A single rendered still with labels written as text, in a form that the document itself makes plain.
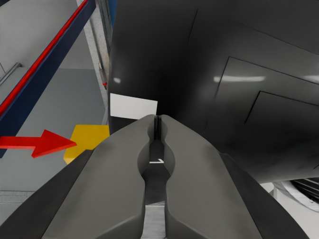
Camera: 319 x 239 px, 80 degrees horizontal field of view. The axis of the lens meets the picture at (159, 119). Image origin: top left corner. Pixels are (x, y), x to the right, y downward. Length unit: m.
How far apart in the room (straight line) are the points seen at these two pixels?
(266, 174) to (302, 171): 0.03
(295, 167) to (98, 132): 0.36
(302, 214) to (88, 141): 0.44
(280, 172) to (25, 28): 1.59
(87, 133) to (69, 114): 0.79
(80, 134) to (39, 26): 1.20
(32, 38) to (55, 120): 0.65
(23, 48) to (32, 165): 0.93
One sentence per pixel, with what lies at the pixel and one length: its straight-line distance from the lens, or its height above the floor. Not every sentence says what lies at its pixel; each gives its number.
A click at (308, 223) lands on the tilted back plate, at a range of 0.50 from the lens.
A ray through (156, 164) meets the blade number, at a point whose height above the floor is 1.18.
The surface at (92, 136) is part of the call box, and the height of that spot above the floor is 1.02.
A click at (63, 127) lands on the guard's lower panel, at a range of 1.17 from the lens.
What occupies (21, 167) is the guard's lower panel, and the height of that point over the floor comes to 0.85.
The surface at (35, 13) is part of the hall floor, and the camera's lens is 1.55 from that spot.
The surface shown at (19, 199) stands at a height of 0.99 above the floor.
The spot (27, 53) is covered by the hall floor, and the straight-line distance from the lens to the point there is 1.74.
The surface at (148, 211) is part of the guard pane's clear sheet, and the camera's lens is 0.87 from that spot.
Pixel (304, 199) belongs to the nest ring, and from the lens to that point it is 0.43.
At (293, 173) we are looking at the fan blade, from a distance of 0.22.
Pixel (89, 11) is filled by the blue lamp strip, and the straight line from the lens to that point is 0.39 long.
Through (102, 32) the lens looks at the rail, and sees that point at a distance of 0.46.
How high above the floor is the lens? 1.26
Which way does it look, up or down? 41 degrees down
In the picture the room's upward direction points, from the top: 179 degrees counter-clockwise
